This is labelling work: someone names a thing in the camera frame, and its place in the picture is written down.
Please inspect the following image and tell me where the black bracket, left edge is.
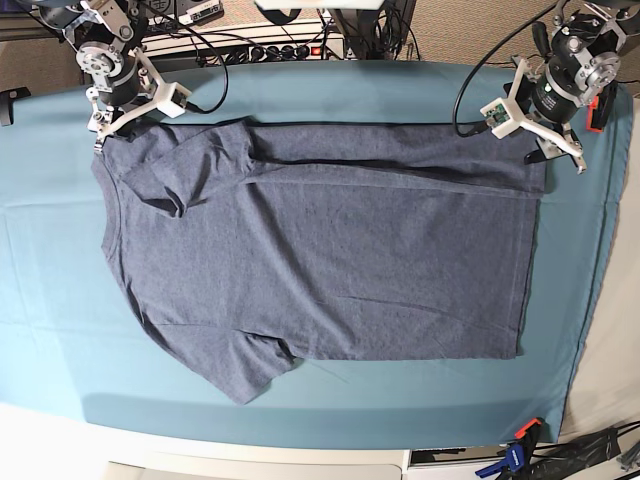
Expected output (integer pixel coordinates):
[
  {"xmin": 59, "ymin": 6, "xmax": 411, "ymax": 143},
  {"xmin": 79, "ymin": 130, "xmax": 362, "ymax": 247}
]
[{"xmin": 0, "ymin": 87, "xmax": 31, "ymax": 127}]

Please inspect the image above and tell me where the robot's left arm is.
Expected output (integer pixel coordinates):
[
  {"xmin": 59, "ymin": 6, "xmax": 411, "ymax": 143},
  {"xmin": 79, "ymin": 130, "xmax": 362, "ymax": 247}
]
[{"xmin": 504, "ymin": 1, "xmax": 639, "ymax": 148}]

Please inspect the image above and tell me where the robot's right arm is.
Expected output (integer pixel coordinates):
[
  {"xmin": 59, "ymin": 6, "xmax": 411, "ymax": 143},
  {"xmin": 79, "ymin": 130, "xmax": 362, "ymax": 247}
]
[{"xmin": 32, "ymin": 0, "xmax": 166, "ymax": 151}]

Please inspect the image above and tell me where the orange black clamp, top right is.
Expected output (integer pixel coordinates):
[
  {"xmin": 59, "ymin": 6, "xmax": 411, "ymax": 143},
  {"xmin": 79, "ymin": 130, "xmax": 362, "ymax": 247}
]
[{"xmin": 586, "ymin": 81, "xmax": 618, "ymax": 133}]

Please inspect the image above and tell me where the left camera black cable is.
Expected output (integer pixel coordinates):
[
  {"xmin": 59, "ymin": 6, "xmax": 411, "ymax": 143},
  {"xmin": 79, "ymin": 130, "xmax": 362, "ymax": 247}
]
[{"xmin": 451, "ymin": 4, "xmax": 571, "ymax": 138}]

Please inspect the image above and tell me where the power strip with red switch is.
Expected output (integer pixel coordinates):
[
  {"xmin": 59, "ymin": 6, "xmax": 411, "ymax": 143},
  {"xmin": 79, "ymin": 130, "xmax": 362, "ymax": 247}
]
[{"xmin": 248, "ymin": 38, "xmax": 345, "ymax": 63}]

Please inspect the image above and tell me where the black bag, bottom right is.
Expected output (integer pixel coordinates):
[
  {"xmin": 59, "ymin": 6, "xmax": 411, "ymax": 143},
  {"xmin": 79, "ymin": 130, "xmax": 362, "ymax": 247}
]
[{"xmin": 517, "ymin": 427, "xmax": 621, "ymax": 480}]

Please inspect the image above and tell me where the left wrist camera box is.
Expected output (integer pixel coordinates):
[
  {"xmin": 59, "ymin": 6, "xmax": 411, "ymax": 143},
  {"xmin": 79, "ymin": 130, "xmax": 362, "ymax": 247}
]
[{"xmin": 480, "ymin": 97, "xmax": 524, "ymax": 139}]

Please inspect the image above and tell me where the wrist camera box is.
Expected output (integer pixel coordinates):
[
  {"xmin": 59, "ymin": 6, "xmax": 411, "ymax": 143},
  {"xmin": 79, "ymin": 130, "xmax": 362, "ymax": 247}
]
[
  {"xmin": 480, "ymin": 97, "xmax": 524, "ymax": 139},
  {"xmin": 155, "ymin": 82, "xmax": 192, "ymax": 118}
]

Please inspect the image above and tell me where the robot's right gripper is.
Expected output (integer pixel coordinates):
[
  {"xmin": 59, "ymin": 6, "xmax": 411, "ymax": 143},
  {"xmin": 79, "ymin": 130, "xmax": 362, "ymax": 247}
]
[{"xmin": 87, "ymin": 47, "xmax": 161, "ymax": 152}]

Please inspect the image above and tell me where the robot's left gripper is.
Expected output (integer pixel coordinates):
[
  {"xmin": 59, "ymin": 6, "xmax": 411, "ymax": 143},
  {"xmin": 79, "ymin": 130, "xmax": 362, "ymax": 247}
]
[{"xmin": 509, "ymin": 57, "xmax": 587, "ymax": 174}]

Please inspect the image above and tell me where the blue-grey T-shirt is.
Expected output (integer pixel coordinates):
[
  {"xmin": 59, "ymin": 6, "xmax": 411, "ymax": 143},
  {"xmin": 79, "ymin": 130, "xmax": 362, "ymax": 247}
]
[{"xmin": 92, "ymin": 121, "xmax": 545, "ymax": 404}]

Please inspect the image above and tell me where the right camera black cable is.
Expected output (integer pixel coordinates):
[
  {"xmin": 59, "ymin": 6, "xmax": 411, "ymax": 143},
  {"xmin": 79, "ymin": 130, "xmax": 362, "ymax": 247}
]
[{"xmin": 139, "ymin": 19, "xmax": 231, "ymax": 115}]

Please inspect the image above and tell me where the blue orange clamp, bottom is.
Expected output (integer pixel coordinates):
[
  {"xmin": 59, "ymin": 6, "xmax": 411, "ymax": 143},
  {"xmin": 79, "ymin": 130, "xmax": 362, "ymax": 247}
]
[{"xmin": 475, "ymin": 417, "xmax": 544, "ymax": 479}]

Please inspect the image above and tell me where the camera black cable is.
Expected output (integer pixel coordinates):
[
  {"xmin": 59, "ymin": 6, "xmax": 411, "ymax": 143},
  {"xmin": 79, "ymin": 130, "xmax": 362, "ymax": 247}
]
[
  {"xmin": 451, "ymin": 4, "xmax": 571, "ymax": 138},
  {"xmin": 139, "ymin": 19, "xmax": 231, "ymax": 115}
]

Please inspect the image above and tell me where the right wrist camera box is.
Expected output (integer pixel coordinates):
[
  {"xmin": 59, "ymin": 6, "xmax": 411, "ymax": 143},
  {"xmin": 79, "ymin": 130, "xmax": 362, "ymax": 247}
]
[{"xmin": 155, "ymin": 82, "xmax": 192, "ymax": 118}]

